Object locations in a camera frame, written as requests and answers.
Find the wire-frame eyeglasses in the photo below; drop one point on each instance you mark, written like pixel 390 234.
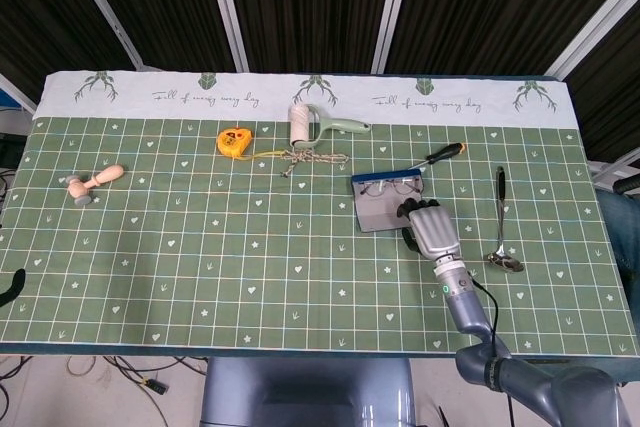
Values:
pixel 400 187

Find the green grid tablecloth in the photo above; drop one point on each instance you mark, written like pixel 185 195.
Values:
pixel 200 247

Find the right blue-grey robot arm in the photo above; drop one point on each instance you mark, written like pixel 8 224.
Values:
pixel 467 312

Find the black cylinder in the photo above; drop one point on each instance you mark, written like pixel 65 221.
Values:
pixel 625 183

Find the yellow tape measure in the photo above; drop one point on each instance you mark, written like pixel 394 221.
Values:
pixel 232 142

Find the left black-fingered robot hand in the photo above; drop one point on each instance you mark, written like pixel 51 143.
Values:
pixel 17 281

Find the white metal frame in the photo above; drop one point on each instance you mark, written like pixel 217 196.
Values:
pixel 607 167

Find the leg in blue jeans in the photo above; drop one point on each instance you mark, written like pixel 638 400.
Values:
pixel 622 227

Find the blue-grey robot torso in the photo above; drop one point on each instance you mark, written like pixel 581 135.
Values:
pixel 300 387

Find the black power adapter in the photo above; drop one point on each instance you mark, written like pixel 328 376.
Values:
pixel 154 386

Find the white blue-edged panel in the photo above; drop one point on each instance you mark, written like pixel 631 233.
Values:
pixel 12 117

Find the wooden stamp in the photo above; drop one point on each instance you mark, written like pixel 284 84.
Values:
pixel 107 175

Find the right black-fingered silver robot hand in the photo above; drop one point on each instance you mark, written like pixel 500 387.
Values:
pixel 432 229

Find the white partition post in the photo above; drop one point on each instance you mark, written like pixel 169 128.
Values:
pixel 227 12
pixel 102 7
pixel 392 12
pixel 595 27

